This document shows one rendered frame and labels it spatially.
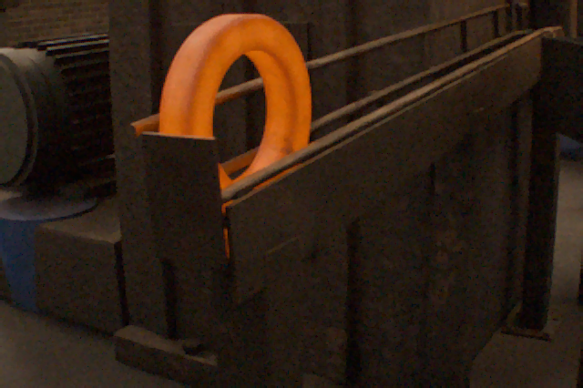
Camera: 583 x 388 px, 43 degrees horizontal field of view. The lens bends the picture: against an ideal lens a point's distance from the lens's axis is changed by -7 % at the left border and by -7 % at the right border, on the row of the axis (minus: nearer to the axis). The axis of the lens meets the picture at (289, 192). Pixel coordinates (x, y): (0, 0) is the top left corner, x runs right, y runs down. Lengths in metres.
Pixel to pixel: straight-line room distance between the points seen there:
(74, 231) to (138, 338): 0.33
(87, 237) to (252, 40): 1.23
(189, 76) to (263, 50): 0.09
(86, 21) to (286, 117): 8.26
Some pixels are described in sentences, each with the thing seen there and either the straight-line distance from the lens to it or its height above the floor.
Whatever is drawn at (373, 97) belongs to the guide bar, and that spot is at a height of 0.65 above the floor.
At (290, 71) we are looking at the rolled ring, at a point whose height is 0.71.
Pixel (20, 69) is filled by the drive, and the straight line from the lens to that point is 2.03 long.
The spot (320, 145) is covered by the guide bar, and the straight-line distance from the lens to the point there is 0.74.
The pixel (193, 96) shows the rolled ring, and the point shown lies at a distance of 0.62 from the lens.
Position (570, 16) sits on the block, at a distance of 1.89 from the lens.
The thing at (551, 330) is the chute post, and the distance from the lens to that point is 1.90.
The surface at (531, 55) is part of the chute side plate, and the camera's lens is 1.49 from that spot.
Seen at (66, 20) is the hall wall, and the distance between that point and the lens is 8.76.
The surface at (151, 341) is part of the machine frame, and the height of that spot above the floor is 0.07.
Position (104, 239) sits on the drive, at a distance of 1.82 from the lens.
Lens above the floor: 0.78
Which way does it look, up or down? 15 degrees down
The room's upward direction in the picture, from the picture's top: 1 degrees counter-clockwise
